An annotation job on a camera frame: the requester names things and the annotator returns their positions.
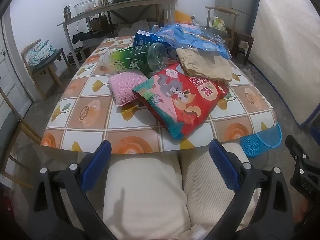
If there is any grey cloth bundle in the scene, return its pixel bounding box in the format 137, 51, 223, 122
117, 20, 158, 37

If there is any crumpled brown paper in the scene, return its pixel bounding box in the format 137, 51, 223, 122
176, 48, 233, 82

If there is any brown cardboard box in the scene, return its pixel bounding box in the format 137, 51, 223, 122
89, 15, 108, 30

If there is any red cartoon snack bag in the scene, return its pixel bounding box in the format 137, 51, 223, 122
132, 63, 229, 140

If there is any blue plastic bag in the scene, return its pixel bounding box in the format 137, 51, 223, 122
150, 24, 232, 60

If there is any green plastic bottle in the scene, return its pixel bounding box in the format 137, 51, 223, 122
99, 42, 168, 77

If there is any green white carton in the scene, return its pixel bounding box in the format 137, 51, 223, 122
212, 17, 226, 30

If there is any bare wooden chair frame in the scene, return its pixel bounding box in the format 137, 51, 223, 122
0, 87, 43, 189

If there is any white mattress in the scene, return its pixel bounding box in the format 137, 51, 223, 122
244, 0, 320, 130

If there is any wooden armchair with dark seat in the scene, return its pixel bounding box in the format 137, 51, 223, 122
205, 5, 254, 65

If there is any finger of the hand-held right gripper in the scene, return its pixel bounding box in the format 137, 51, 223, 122
285, 135, 320, 204

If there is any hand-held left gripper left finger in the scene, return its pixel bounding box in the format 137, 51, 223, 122
27, 140, 118, 240

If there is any blue cardboard box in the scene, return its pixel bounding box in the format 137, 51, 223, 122
132, 29, 163, 48

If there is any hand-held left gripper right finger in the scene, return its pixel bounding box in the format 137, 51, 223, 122
202, 139, 294, 240

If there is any glass bowl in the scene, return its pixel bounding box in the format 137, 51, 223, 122
72, 0, 97, 15

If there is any wooden chair with cushion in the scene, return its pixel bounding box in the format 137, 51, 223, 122
21, 39, 69, 99

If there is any yellow bag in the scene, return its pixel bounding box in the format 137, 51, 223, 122
174, 10, 194, 24

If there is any grey refrigerator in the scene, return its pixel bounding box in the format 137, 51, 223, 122
215, 0, 263, 28

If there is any black bag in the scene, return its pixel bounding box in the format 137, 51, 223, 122
71, 30, 110, 43

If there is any blue plastic basket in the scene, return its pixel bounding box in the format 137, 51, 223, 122
240, 123, 282, 158

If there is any floral cloth bundle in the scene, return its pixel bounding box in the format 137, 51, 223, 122
26, 40, 55, 65

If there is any white door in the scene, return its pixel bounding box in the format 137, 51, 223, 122
0, 17, 33, 120

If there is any grey side table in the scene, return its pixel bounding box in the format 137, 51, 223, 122
57, 0, 180, 68

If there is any pink scouring cloth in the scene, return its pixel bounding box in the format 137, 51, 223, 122
108, 72, 148, 106

